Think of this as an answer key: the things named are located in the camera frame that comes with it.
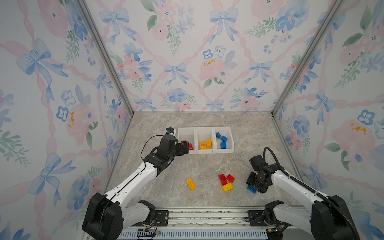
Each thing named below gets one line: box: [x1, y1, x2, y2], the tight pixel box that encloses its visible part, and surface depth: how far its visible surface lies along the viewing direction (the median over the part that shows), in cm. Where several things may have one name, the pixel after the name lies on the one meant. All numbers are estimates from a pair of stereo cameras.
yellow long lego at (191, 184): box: [186, 178, 197, 191], surface depth 87 cm
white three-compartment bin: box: [177, 126, 234, 154], surface depth 102 cm
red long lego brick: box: [218, 174, 228, 186], surface depth 87 cm
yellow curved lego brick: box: [199, 141, 206, 150], surface depth 100 cm
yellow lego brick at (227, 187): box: [222, 182, 234, 193], surface depth 85 cm
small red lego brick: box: [226, 174, 235, 183], surface depth 88 cm
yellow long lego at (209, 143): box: [206, 139, 212, 148], surface depth 103 cm
